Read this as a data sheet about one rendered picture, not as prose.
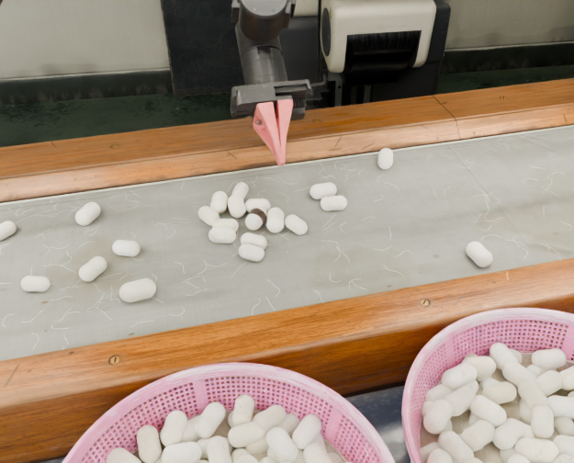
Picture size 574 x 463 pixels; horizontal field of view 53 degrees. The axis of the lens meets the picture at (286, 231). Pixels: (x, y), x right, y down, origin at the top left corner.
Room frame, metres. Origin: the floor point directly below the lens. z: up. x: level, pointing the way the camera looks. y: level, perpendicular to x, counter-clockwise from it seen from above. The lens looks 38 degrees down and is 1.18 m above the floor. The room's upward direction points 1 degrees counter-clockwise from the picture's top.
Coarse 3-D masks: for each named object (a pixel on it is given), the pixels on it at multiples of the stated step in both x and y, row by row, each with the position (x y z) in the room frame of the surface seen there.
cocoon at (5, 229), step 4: (0, 224) 0.56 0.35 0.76; (4, 224) 0.56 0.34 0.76; (8, 224) 0.56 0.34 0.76; (12, 224) 0.57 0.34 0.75; (0, 228) 0.56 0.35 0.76; (4, 228) 0.56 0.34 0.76; (8, 228) 0.56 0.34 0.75; (12, 228) 0.56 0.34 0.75; (16, 228) 0.57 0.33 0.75; (0, 232) 0.55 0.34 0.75; (4, 232) 0.55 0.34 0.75; (8, 232) 0.56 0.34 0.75; (12, 232) 0.56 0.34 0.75; (0, 236) 0.55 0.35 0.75; (4, 236) 0.55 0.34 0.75; (0, 240) 0.55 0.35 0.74
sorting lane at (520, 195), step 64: (128, 192) 0.65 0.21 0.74; (192, 192) 0.65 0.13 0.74; (256, 192) 0.65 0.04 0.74; (384, 192) 0.64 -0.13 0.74; (448, 192) 0.64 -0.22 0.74; (512, 192) 0.63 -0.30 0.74; (0, 256) 0.52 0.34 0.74; (64, 256) 0.52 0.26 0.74; (128, 256) 0.52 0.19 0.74; (192, 256) 0.52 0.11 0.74; (320, 256) 0.51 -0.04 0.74; (384, 256) 0.51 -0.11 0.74; (448, 256) 0.51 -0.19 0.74; (512, 256) 0.50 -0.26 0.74; (0, 320) 0.42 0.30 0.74; (64, 320) 0.42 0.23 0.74; (128, 320) 0.42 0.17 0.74; (192, 320) 0.41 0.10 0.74
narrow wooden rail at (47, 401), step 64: (256, 320) 0.39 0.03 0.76; (320, 320) 0.39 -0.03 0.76; (384, 320) 0.39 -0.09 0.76; (448, 320) 0.39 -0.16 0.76; (0, 384) 0.32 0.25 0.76; (64, 384) 0.32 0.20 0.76; (128, 384) 0.32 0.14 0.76; (384, 384) 0.37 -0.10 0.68; (0, 448) 0.29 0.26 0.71; (64, 448) 0.30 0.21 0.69
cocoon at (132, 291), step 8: (136, 280) 0.45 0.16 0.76; (144, 280) 0.45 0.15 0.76; (120, 288) 0.44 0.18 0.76; (128, 288) 0.44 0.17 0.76; (136, 288) 0.44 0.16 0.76; (144, 288) 0.44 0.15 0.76; (152, 288) 0.45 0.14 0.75; (120, 296) 0.44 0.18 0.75; (128, 296) 0.44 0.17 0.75; (136, 296) 0.44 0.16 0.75; (144, 296) 0.44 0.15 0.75
